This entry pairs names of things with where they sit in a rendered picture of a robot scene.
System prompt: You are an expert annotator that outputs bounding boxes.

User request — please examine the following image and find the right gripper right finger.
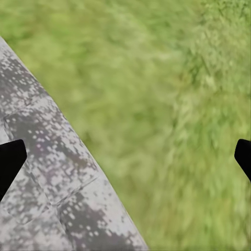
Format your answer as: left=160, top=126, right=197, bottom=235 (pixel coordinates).
left=234, top=139, right=251, bottom=181

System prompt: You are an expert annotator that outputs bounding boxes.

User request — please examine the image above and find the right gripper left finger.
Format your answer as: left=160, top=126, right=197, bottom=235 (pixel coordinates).
left=0, top=139, right=27, bottom=201

